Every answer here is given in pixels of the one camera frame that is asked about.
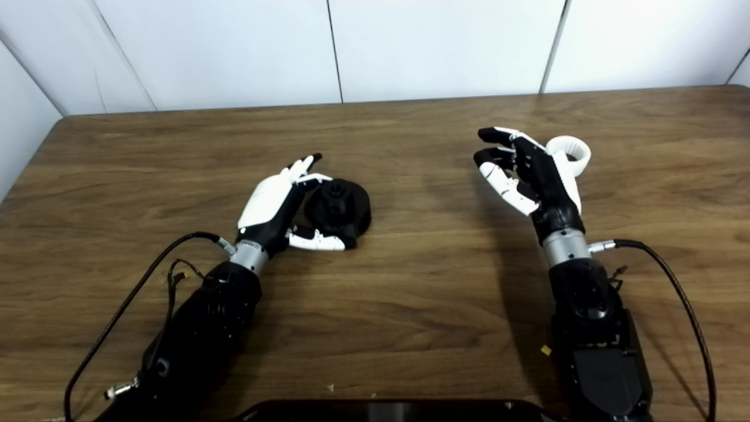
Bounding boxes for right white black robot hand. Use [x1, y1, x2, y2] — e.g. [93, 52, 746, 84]
[473, 127, 587, 246]

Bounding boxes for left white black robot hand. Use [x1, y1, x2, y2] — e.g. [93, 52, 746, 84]
[237, 153, 359, 257]

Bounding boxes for white ring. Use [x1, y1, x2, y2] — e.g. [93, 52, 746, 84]
[545, 135, 592, 179]

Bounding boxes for round black part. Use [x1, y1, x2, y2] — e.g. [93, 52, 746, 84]
[301, 179, 373, 241]

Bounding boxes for left forearm silver connector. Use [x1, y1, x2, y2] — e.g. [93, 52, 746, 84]
[104, 377, 141, 401]

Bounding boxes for glossy black robot chest panel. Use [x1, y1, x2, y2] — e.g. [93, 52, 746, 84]
[231, 400, 561, 422]

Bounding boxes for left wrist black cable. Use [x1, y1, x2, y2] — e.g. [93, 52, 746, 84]
[63, 231, 237, 422]

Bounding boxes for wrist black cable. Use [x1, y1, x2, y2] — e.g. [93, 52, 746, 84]
[588, 239, 717, 422]
[63, 231, 237, 422]

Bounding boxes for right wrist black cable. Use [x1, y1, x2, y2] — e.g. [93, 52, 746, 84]
[588, 239, 717, 422]

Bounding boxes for left arm thin wires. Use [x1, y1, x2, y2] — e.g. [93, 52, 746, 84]
[166, 258, 206, 308]

